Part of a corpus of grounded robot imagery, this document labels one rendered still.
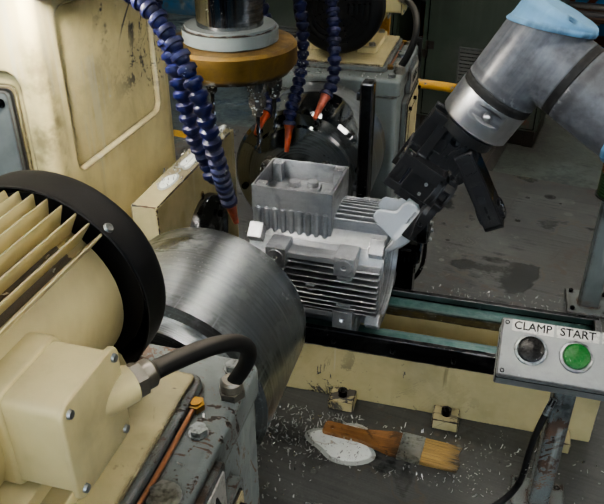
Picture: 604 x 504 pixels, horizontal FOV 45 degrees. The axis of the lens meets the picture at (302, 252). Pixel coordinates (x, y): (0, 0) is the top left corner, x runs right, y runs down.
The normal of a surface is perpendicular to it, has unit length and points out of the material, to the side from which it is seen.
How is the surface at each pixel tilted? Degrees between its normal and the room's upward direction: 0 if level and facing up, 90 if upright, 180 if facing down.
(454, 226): 0
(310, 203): 90
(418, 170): 90
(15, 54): 90
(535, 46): 81
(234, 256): 24
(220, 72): 90
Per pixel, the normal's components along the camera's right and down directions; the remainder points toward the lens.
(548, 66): -0.44, 0.18
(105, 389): 0.96, 0.14
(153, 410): 0.00, -0.86
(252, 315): 0.70, -0.49
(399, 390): -0.26, 0.50
